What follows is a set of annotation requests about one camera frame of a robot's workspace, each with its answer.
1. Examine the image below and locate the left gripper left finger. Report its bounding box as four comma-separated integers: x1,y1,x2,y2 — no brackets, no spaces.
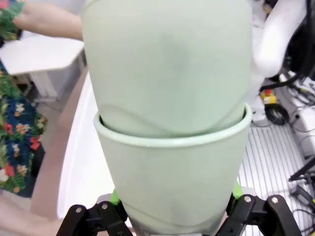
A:
57,188,135,236

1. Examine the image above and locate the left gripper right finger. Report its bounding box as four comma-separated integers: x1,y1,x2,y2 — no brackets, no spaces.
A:
216,180,303,236

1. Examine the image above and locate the light green plastic cup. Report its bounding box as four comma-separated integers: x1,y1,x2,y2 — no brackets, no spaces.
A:
93,103,253,234
81,0,254,138

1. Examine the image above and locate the person's left forearm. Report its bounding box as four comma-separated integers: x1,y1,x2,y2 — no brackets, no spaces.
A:
12,1,85,40

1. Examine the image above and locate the black stand leg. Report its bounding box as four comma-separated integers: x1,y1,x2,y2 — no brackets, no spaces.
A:
288,157,315,183

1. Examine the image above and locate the white equipment box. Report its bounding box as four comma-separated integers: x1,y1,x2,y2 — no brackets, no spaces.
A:
291,104,315,158

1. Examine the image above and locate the person in floral shirt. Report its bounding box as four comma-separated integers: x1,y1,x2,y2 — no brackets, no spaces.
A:
0,0,49,199

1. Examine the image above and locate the yellow emergency stop button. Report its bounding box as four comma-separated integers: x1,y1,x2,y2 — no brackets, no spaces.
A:
260,88,278,106

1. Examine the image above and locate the white side table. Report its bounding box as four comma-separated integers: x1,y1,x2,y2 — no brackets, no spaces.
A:
0,36,86,101

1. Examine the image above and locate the ribbed aluminium base plate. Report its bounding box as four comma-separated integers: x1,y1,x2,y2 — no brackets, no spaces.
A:
235,121,315,236

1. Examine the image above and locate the coiled black cable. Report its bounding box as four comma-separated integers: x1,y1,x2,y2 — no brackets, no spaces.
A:
263,103,289,126

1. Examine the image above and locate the black fabric cable sleeve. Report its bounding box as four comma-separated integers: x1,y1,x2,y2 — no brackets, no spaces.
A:
286,0,315,79

